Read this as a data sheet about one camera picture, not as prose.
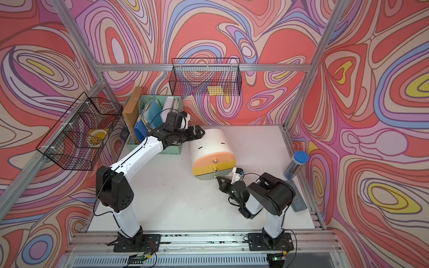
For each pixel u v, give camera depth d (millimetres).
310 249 740
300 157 809
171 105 960
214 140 829
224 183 807
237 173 827
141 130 911
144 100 1038
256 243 732
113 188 461
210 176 878
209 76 966
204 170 826
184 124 706
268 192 524
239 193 704
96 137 703
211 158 781
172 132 659
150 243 729
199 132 783
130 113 806
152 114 920
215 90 908
